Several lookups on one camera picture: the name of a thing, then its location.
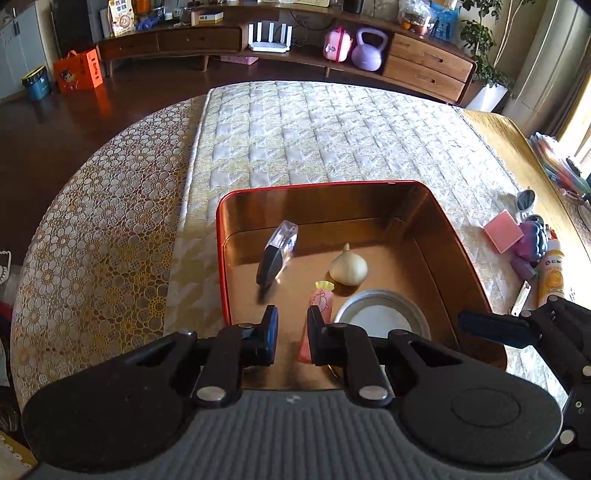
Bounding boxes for cream quilted mat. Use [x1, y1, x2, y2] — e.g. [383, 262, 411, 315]
[164, 82, 570, 409]

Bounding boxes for yellow cloth with lace trim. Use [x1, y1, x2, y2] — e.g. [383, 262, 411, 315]
[462, 109, 591, 289]

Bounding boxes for wooden TV cabinet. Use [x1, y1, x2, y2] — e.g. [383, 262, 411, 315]
[95, 0, 478, 104]

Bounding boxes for white planter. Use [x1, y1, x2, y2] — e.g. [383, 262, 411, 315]
[466, 80, 509, 112]

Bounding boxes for clear plastic bag with goods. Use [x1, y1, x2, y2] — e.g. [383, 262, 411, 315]
[397, 0, 462, 35]

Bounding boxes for pink rectangular box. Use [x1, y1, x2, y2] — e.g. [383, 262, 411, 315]
[483, 210, 525, 253]

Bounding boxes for purple kettlebell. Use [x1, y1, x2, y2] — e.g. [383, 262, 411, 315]
[351, 28, 389, 71]

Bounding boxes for clear and black perfume bottle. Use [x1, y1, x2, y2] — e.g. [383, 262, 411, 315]
[256, 220, 298, 289]

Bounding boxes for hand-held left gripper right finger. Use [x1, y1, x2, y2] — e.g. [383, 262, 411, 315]
[307, 305, 467, 409]

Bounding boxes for silver nail clipper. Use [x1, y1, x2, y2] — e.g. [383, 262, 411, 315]
[509, 281, 532, 317]

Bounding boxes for round metal lid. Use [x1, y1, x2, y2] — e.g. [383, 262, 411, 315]
[333, 289, 431, 370]

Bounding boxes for white router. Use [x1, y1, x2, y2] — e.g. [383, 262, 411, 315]
[248, 23, 294, 52]

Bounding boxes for printed snack bag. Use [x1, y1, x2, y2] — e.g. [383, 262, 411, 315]
[108, 0, 137, 38]

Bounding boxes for small purple block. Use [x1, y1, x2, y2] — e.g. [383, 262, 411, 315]
[510, 256, 539, 280]

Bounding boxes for yellow and white bottle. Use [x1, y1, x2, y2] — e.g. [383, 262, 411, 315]
[538, 239, 566, 309]

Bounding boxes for white storage cabinet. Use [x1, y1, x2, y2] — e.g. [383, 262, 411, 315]
[0, 0, 54, 100]

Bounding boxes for orange gift box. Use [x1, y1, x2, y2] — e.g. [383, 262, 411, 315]
[53, 48, 103, 93]

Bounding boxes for lace floral tablecloth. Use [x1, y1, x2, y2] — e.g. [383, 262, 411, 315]
[10, 95, 211, 411]

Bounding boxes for white round sunglasses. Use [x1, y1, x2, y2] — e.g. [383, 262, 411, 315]
[515, 188, 546, 227]

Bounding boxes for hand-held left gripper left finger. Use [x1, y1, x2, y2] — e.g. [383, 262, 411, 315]
[122, 305, 280, 409]

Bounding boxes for purple blue grape toy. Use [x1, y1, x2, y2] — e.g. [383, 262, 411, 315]
[512, 222, 550, 261]

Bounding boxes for beige onion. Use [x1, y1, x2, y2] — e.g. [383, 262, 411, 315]
[329, 243, 369, 284]

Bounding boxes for green leafy plant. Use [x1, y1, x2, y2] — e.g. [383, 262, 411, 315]
[459, 0, 515, 88]

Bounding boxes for blue bin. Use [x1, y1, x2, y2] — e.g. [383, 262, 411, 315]
[21, 65, 52, 102]

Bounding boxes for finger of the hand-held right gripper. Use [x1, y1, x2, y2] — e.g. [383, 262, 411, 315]
[457, 310, 542, 350]

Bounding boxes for light curtain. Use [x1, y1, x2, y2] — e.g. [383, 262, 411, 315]
[503, 0, 591, 139]

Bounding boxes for red metal tin box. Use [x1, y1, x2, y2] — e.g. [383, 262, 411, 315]
[216, 180, 508, 393]

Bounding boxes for pink toy case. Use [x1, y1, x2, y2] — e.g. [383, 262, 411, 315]
[322, 27, 355, 62]

